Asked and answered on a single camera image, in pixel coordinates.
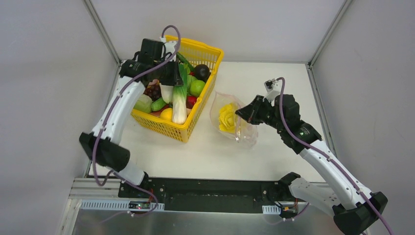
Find white radish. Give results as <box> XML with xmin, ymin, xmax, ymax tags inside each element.
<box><xmin>160</xmin><ymin>84</ymin><xmax>174</xmax><ymax>104</ymax></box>

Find yellow plastic basket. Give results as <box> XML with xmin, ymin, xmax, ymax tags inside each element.
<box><xmin>131</xmin><ymin>38</ymin><xmax>224</xmax><ymax>142</ymax></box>

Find yellow lemon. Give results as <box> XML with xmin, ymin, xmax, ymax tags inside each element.
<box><xmin>159</xmin><ymin>108</ymin><xmax>173</xmax><ymax>121</ymax></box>

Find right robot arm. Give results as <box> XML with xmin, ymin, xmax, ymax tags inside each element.
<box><xmin>235</xmin><ymin>94</ymin><xmax>388</xmax><ymax>235</ymax></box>

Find clear zip top bag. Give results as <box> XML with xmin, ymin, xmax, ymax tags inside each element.
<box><xmin>209</xmin><ymin>92</ymin><xmax>258</xmax><ymax>149</ymax></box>

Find green cucumber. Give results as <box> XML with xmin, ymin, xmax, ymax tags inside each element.
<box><xmin>151</xmin><ymin>97</ymin><xmax>167</xmax><ymax>112</ymax></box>

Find green white bok choy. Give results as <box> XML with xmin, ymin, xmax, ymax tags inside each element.
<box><xmin>172</xmin><ymin>64</ymin><xmax>188</xmax><ymax>125</ymax></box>

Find small red tomato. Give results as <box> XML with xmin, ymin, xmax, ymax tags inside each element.
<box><xmin>186</xmin><ymin>95</ymin><xmax>198</xmax><ymax>109</ymax></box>

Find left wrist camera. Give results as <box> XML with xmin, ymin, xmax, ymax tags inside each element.
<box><xmin>159</xmin><ymin>37</ymin><xmax>177</xmax><ymax>61</ymax></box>

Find green apple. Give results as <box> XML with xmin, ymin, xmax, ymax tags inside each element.
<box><xmin>189</xmin><ymin>80</ymin><xmax>205</xmax><ymax>97</ymax></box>

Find yellow napa cabbage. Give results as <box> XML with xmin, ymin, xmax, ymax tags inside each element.
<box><xmin>218</xmin><ymin>102</ymin><xmax>238</xmax><ymax>133</ymax></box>

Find aluminium frame rail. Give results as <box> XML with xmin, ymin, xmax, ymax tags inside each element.
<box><xmin>58</xmin><ymin>178</ymin><xmax>340</xmax><ymax>235</ymax></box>

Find dark purple eggplant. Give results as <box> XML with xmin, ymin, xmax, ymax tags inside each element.
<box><xmin>193</xmin><ymin>64</ymin><xmax>211</xmax><ymax>82</ymax></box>

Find dark purple grapes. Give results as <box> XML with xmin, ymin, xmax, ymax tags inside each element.
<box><xmin>144</xmin><ymin>84</ymin><xmax>161</xmax><ymax>101</ymax></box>

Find pale green cabbage head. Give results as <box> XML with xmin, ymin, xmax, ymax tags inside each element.
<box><xmin>134</xmin><ymin>94</ymin><xmax>153</xmax><ymax>114</ymax></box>

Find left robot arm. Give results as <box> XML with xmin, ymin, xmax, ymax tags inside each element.
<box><xmin>79</xmin><ymin>37</ymin><xmax>181</xmax><ymax>198</ymax></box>

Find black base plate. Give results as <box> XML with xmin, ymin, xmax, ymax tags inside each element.
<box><xmin>118</xmin><ymin>178</ymin><xmax>301</xmax><ymax>213</ymax></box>

